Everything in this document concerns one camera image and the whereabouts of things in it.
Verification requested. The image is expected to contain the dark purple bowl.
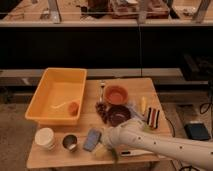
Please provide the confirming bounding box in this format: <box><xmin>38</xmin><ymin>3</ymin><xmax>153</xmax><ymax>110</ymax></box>
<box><xmin>108</xmin><ymin>105</ymin><xmax>131</xmax><ymax>126</ymax></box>

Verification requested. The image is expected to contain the small metal cup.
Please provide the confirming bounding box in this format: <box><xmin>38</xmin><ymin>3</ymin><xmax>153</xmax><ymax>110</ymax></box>
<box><xmin>62</xmin><ymin>134</ymin><xmax>78</xmax><ymax>152</ymax></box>

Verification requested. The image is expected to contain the white paper cup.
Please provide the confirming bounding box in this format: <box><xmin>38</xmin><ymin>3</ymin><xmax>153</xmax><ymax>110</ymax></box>
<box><xmin>34</xmin><ymin>128</ymin><xmax>55</xmax><ymax>149</ymax></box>

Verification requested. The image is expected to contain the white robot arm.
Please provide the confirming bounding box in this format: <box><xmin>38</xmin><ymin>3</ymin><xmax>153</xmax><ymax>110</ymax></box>
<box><xmin>92</xmin><ymin>118</ymin><xmax>213</xmax><ymax>171</ymax></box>

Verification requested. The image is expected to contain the bunch of dark grapes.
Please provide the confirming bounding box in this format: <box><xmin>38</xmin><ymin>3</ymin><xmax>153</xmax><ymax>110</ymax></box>
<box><xmin>95</xmin><ymin>102</ymin><xmax>108</xmax><ymax>123</ymax></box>

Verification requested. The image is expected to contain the yellow plastic bin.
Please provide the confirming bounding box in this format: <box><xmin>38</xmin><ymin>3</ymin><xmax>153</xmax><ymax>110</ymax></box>
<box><xmin>25</xmin><ymin>68</ymin><xmax>87</xmax><ymax>125</ymax></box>

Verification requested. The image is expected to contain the striped cloth block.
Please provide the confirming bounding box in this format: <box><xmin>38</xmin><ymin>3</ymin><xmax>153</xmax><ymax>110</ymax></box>
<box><xmin>146</xmin><ymin>108</ymin><xmax>160</xmax><ymax>129</ymax></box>

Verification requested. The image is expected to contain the black foot pedal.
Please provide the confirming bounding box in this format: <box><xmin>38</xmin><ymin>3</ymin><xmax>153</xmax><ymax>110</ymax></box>
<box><xmin>184</xmin><ymin>123</ymin><xmax>210</xmax><ymax>141</ymax></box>

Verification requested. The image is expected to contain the blue yellow sponge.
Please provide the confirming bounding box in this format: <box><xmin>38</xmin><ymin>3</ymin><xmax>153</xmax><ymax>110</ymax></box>
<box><xmin>83</xmin><ymin>129</ymin><xmax>101</xmax><ymax>152</ymax></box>

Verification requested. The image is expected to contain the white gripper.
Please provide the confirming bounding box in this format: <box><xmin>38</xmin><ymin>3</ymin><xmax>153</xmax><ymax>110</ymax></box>
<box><xmin>92</xmin><ymin>128</ymin><xmax>117</xmax><ymax>160</ymax></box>

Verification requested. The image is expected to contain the white spoon in bin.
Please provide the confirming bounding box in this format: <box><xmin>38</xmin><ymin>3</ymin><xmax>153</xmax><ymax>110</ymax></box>
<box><xmin>50</xmin><ymin>98</ymin><xmax>81</xmax><ymax>110</ymax></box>

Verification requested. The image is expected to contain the green cup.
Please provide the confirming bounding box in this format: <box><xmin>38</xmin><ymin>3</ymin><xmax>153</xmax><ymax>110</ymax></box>
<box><xmin>143</xmin><ymin>122</ymin><xmax>151</xmax><ymax>131</ymax></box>

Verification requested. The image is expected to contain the green pepper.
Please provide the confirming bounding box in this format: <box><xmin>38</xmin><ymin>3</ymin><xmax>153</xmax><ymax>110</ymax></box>
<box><xmin>111</xmin><ymin>149</ymin><xmax>119</xmax><ymax>163</ymax></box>

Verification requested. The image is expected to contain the red bowl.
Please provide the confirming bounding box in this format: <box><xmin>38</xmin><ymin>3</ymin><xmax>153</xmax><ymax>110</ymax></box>
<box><xmin>104</xmin><ymin>85</ymin><xmax>128</xmax><ymax>105</ymax></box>

